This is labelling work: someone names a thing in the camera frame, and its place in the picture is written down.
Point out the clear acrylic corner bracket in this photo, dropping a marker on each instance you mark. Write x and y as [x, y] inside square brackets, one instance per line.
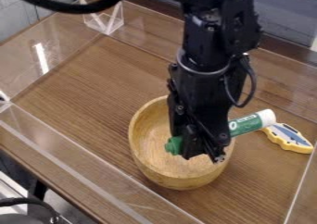
[108, 23]

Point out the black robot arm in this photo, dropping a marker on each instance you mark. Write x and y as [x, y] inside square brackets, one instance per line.
[221, 32]

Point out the clear acrylic tray wall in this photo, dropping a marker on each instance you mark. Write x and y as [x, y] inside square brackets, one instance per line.
[73, 86]

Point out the yellow blue fish toy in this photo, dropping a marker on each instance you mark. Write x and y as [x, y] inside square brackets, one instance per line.
[288, 138]

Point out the brown wooden bowl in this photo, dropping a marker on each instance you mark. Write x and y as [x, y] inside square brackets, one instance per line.
[153, 150]

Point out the black table leg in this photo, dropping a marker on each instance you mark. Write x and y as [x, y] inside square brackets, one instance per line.
[40, 190]

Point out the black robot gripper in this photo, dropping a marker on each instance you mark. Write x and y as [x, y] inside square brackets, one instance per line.
[199, 108]

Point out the green Expo marker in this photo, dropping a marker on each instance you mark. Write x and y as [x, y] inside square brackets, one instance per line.
[240, 126]

